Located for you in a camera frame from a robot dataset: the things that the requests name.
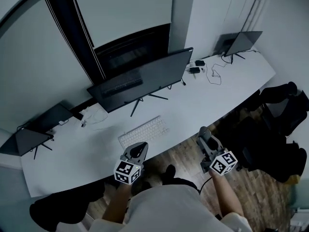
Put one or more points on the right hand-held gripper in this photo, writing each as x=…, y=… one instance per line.
x=217, y=158

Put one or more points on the black stool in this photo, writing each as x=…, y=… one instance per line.
x=65, y=202

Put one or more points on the white roller blind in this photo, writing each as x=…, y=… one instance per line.
x=123, y=11

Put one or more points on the black office chair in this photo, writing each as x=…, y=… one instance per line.
x=272, y=134

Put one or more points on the person's right forearm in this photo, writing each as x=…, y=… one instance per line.
x=225, y=194

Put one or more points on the person's light shirt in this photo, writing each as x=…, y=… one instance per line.
x=169, y=211

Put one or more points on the black power adapter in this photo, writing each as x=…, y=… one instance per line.
x=200, y=62
x=195, y=70

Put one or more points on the small white adapter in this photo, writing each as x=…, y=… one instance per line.
x=83, y=124

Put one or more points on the person's left forearm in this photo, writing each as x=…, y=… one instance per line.
x=118, y=202

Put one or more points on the white keyboard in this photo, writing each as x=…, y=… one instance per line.
x=144, y=132

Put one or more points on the black monitor with tripod stand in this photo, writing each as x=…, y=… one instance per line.
x=245, y=42
x=26, y=140

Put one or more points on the black window frame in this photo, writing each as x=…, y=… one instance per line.
x=72, y=35

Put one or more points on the person's black shoe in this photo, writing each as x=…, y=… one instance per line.
x=169, y=171

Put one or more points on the large black monitor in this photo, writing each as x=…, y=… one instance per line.
x=142, y=77

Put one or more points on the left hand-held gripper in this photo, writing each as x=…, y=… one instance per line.
x=135, y=162

